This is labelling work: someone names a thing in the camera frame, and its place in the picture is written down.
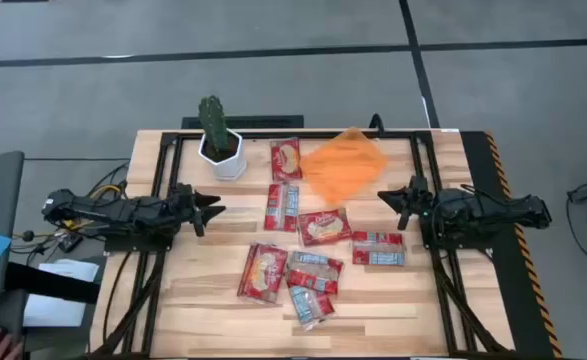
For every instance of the red popcorn bag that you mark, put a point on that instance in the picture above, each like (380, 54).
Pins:
(243, 282)
(281, 207)
(315, 272)
(378, 248)
(324, 226)
(310, 306)
(286, 159)
(267, 272)

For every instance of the orange cloth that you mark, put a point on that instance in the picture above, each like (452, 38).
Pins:
(343, 167)

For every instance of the black table edge panel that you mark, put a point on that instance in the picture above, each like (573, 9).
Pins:
(478, 200)

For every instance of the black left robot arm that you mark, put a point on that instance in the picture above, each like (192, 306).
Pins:
(113, 210)

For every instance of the black aluminium table frame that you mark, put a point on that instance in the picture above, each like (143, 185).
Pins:
(273, 135)

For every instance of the green cactus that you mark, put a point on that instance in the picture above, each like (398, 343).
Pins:
(213, 122)

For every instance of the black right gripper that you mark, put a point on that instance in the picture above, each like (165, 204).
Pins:
(420, 202)

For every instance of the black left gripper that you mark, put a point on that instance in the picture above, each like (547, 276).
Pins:
(185, 202)

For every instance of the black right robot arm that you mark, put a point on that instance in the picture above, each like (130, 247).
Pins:
(498, 210)

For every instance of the white paper sheet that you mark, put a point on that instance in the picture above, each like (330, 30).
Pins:
(53, 312)

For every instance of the small black controller box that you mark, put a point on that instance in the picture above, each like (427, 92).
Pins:
(70, 243)

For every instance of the yellow black hazard tape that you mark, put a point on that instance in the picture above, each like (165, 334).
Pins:
(503, 185)

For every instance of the black flat bar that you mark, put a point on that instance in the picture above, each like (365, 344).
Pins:
(48, 282)

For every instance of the white hexagonal plant pot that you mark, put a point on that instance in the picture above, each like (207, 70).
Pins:
(230, 167)

